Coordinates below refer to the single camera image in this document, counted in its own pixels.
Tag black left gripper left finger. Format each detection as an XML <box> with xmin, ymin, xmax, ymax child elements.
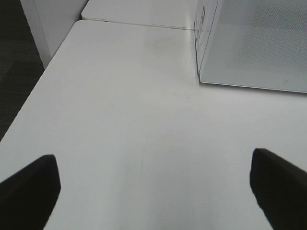
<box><xmin>0</xmin><ymin>155</ymin><xmax>61</xmax><ymax>230</ymax></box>

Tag white microwave door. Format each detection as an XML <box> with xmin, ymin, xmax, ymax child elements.
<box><xmin>199</xmin><ymin>0</ymin><xmax>307</xmax><ymax>93</ymax></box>

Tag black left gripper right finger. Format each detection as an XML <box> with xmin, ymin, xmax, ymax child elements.
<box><xmin>249</xmin><ymin>149</ymin><xmax>307</xmax><ymax>230</ymax></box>

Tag white microwave oven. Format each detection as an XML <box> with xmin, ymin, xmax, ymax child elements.
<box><xmin>193</xmin><ymin>0</ymin><xmax>307</xmax><ymax>93</ymax></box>

